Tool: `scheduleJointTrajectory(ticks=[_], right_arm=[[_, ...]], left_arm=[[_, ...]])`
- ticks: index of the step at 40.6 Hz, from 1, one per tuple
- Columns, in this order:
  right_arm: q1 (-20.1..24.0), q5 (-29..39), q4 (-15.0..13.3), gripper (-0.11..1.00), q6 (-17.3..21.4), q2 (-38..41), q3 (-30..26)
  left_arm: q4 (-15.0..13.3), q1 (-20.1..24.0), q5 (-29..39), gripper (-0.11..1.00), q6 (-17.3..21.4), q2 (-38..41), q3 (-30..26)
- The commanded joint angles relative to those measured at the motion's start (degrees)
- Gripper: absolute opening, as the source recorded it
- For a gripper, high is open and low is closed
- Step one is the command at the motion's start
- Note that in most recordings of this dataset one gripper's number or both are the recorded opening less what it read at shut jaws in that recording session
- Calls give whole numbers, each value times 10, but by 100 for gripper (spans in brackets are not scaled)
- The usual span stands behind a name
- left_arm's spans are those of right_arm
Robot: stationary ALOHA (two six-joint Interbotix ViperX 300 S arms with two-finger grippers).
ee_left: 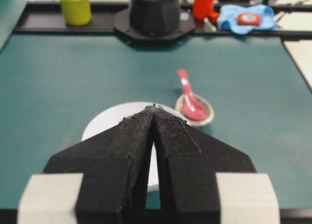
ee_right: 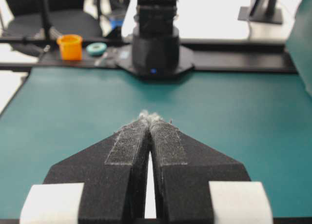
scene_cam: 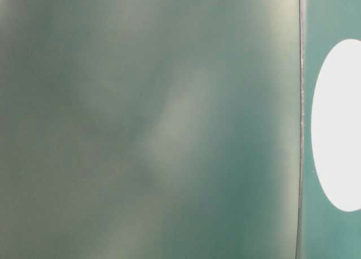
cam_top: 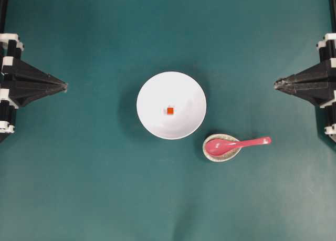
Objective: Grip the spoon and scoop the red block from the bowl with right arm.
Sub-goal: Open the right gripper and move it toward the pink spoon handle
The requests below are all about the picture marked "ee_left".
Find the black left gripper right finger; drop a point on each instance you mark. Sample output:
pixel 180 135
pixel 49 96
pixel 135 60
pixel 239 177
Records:
pixel 188 160

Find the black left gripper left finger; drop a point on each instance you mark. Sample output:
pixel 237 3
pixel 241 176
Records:
pixel 115 167

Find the pink plastic spoon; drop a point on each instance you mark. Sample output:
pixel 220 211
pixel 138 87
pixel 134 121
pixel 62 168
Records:
pixel 191 107

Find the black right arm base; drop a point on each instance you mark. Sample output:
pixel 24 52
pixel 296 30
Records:
pixel 154 20

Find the white round bowl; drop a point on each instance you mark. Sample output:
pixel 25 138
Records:
pixel 112 117

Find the blue cloth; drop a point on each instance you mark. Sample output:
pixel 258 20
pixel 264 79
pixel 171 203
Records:
pixel 228 14

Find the red plastic cup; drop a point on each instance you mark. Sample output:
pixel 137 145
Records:
pixel 205 9

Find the yellow-green jar blue lid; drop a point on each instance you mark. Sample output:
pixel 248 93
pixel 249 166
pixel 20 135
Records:
pixel 76 12

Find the black aluminium frame rail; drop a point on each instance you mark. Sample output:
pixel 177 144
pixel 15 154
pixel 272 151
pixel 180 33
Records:
pixel 108 18

